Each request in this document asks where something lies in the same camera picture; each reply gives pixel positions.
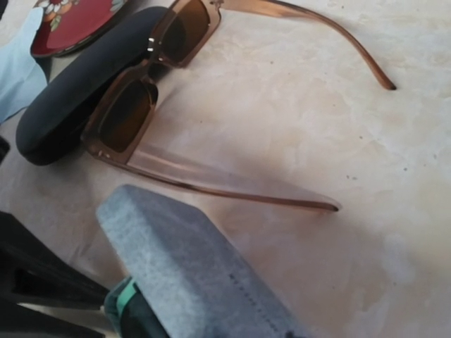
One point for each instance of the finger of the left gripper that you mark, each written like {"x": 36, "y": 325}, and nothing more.
{"x": 17, "y": 321}
{"x": 31, "y": 273}

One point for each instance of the black hard glasses case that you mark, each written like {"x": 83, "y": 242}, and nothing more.
{"x": 52, "y": 124}

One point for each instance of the grey green glasses case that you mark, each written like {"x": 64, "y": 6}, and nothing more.
{"x": 185, "y": 279}

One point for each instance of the brown frame sunglasses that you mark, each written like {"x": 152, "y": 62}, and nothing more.
{"x": 115, "y": 131}

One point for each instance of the red floral round case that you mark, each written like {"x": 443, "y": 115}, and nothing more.
{"x": 69, "y": 24}

